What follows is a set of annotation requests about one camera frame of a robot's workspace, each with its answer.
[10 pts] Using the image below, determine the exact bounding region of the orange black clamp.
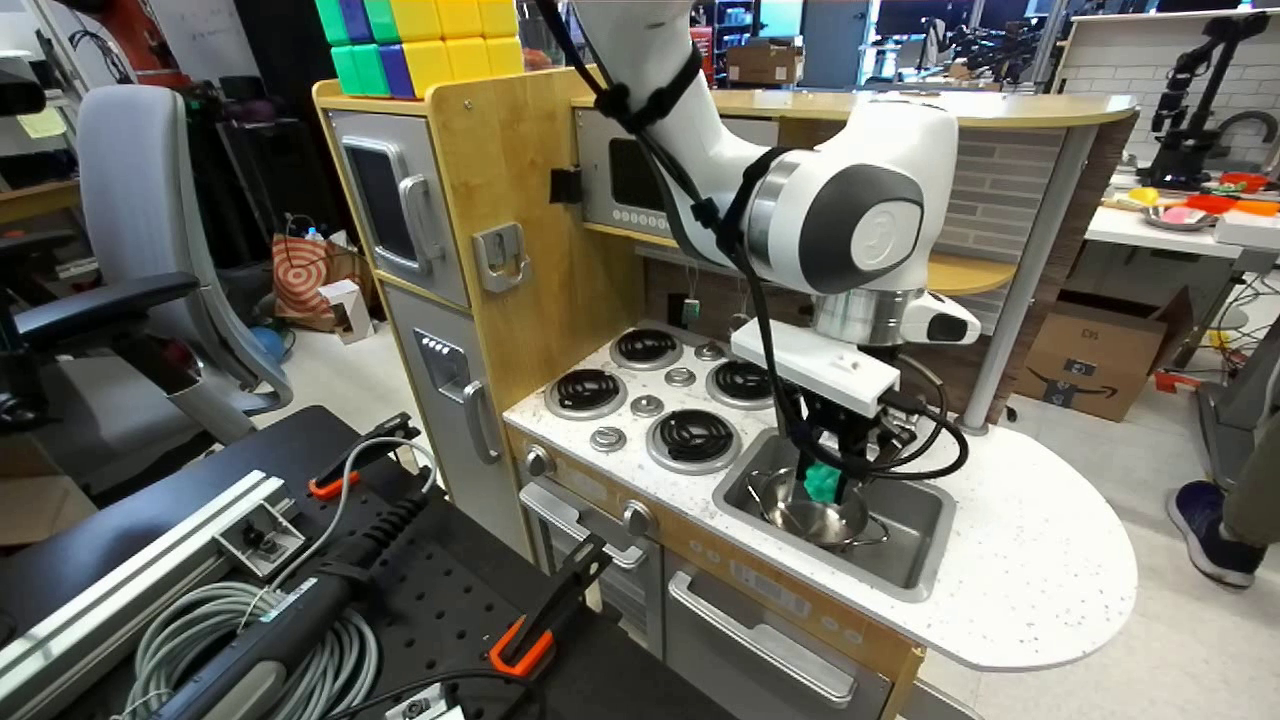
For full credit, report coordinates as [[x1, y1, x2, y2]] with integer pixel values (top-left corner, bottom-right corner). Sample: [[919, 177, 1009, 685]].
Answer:
[[483, 537, 613, 682]]

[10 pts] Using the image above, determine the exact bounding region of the grey toy sink basin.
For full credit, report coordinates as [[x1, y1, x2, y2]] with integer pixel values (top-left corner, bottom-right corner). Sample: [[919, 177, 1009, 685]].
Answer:
[[715, 432, 958, 599]]

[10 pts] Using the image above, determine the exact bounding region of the steel pot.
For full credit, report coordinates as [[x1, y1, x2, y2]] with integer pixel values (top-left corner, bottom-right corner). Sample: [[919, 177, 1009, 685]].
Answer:
[[749, 470, 887, 549]]

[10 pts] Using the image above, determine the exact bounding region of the green toy object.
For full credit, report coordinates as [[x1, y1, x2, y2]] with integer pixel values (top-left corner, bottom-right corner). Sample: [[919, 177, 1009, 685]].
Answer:
[[804, 461, 846, 504]]

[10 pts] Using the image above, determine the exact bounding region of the green foam block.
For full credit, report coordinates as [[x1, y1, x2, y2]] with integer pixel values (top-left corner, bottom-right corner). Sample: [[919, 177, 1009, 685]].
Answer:
[[334, 43, 391, 96]]

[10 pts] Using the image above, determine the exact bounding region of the grey office chair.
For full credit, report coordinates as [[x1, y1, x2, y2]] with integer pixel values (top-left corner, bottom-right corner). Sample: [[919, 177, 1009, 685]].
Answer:
[[18, 85, 292, 440]]

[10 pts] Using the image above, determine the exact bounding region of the black stove burner front left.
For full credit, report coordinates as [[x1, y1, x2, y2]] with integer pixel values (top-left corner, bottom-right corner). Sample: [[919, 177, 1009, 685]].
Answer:
[[550, 368, 626, 422]]

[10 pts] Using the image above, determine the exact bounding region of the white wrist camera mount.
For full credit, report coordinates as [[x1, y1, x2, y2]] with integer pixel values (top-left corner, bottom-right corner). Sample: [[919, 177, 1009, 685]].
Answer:
[[729, 322, 902, 415]]

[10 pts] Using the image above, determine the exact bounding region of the toy kitchen play set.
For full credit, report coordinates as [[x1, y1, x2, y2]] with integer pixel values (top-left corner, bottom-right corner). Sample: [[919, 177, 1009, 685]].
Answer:
[[314, 69, 1137, 682]]

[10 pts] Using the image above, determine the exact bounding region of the cardboard box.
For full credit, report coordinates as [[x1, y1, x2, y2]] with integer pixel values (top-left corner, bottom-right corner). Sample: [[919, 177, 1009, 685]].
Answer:
[[1016, 288, 1192, 422]]

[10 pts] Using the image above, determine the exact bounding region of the grey coiled cable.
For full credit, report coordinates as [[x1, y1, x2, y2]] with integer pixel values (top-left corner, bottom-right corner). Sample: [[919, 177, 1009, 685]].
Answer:
[[117, 576, 383, 720]]

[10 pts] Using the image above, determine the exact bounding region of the black stove burner back right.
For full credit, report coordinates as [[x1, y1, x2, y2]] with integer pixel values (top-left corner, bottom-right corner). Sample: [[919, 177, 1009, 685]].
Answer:
[[708, 359, 775, 414]]

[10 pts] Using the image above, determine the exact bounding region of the aluminium rail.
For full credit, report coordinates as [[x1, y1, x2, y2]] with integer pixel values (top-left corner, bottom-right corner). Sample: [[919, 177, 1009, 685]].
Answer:
[[0, 472, 300, 720]]

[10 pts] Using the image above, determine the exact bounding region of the toy microwave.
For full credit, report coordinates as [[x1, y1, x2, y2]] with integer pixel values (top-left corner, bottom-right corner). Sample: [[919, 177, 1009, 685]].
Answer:
[[572, 108, 676, 236]]

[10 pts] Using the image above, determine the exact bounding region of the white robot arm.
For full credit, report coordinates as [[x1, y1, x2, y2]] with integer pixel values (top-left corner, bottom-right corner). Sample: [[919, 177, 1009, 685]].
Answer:
[[572, 0, 982, 482]]

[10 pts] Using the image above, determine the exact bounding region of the blue sneaker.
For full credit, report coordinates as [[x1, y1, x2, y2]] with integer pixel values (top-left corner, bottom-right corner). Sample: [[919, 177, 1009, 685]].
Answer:
[[1170, 482, 1264, 589]]

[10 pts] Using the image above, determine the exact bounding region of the black stove burner front right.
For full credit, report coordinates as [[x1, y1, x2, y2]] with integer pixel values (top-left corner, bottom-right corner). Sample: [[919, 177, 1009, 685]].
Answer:
[[648, 407, 742, 478]]

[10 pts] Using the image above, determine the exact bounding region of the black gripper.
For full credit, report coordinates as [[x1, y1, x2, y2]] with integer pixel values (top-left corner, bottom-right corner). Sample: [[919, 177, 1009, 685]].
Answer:
[[780, 383, 891, 478]]

